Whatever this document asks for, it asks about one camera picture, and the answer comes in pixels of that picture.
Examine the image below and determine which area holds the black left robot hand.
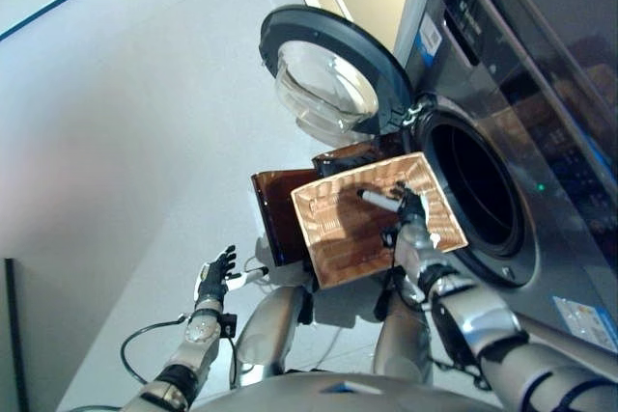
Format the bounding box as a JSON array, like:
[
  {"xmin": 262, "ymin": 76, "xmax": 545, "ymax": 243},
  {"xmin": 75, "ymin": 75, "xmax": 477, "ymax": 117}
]
[{"xmin": 194, "ymin": 244, "xmax": 269, "ymax": 305}]

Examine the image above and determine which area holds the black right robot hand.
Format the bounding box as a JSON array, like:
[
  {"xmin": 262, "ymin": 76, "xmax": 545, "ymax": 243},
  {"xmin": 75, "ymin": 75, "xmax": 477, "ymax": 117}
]
[{"xmin": 355, "ymin": 181, "xmax": 432, "ymax": 235}]

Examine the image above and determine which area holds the dark grey washing machine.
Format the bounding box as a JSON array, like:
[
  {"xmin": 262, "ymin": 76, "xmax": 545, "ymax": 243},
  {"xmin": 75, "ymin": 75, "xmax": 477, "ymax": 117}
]
[{"xmin": 393, "ymin": 0, "xmax": 618, "ymax": 355}]

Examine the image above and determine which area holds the round glass washing machine door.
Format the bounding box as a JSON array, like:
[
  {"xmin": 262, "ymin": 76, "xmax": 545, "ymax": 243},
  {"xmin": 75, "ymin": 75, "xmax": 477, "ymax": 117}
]
[{"xmin": 258, "ymin": 5, "xmax": 416, "ymax": 139}]

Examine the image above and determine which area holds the woven wicker laundry basket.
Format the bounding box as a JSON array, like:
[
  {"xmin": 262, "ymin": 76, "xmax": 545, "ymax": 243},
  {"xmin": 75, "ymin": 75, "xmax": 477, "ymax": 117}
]
[{"xmin": 290, "ymin": 151, "xmax": 468, "ymax": 290}]

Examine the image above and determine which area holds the silver right robot leg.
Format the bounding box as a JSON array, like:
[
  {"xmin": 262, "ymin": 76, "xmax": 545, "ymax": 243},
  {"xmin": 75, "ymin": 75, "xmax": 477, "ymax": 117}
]
[{"xmin": 374, "ymin": 281, "xmax": 435, "ymax": 384}]

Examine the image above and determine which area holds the grey robot torso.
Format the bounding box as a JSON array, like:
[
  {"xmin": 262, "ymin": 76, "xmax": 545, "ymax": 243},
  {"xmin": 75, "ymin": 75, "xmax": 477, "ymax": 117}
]
[{"xmin": 192, "ymin": 372, "xmax": 503, "ymax": 412}]

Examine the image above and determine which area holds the blue barcode sticker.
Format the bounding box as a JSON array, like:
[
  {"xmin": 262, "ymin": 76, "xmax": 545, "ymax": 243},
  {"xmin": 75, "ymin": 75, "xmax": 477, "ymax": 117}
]
[{"xmin": 417, "ymin": 14, "xmax": 443, "ymax": 64}]

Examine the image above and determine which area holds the energy label sticker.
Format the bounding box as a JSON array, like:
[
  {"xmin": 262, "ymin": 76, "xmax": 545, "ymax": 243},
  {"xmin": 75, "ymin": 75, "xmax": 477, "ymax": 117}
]
[{"xmin": 552, "ymin": 295, "xmax": 605, "ymax": 351}]

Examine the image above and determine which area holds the grey cabinet panel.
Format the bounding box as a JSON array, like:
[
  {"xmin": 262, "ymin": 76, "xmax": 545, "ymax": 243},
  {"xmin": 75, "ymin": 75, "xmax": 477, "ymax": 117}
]
[{"xmin": 0, "ymin": 257, "xmax": 30, "ymax": 412}]

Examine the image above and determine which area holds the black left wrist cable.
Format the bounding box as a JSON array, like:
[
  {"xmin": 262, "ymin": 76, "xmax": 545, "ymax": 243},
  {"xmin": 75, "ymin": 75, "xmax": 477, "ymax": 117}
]
[{"xmin": 120, "ymin": 317, "xmax": 240, "ymax": 389}]

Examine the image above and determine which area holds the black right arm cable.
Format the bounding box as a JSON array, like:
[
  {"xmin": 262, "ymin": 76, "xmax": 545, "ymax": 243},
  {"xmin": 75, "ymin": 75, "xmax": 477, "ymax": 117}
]
[{"xmin": 374, "ymin": 261, "xmax": 490, "ymax": 390}]

